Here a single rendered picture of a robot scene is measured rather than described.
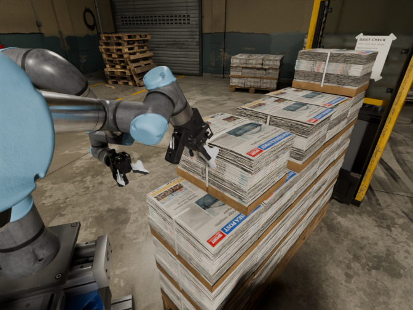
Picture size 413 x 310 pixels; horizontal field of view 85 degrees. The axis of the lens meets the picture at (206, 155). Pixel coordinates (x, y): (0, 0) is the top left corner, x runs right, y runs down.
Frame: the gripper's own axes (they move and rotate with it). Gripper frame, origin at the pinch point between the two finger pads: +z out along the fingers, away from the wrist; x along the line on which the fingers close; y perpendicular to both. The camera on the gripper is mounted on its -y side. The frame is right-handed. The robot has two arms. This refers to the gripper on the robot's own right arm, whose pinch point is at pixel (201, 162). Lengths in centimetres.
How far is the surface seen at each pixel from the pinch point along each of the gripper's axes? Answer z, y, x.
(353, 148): 129, 122, -17
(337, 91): 43, 93, -10
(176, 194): 11.3, -13.0, 9.0
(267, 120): 16.8, 38.3, -0.5
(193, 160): 5.1, 0.8, 7.9
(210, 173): 6.5, -0.2, -1.3
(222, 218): 12.8, -10.5, -12.5
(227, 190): 9.4, -1.9, -9.7
